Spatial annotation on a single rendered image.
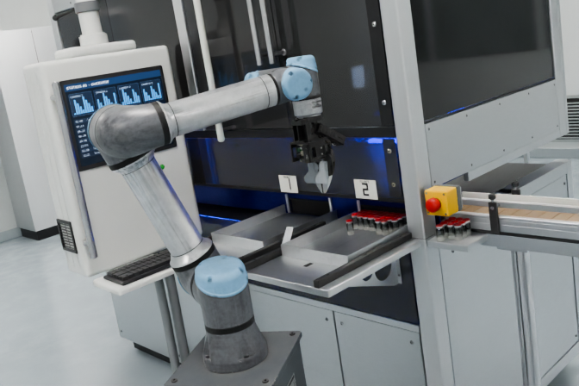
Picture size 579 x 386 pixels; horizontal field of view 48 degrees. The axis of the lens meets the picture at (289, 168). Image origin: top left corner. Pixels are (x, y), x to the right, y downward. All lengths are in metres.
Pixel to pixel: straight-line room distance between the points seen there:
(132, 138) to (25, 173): 5.26
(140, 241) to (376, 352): 0.93
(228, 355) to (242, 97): 0.57
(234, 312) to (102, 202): 0.99
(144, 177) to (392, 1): 0.80
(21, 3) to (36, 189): 1.91
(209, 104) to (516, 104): 1.24
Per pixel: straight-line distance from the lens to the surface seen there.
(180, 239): 1.56
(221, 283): 1.45
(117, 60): 2.38
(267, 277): 1.77
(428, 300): 1.97
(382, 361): 2.20
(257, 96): 1.45
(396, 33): 1.80
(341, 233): 2.04
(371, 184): 1.95
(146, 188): 1.52
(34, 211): 6.67
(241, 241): 2.05
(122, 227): 2.39
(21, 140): 6.59
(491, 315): 2.28
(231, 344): 1.50
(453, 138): 1.99
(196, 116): 1.40
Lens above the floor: 1.48
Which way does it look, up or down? 11 degrees down
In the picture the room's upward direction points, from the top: 9 degrees counter-clockwise
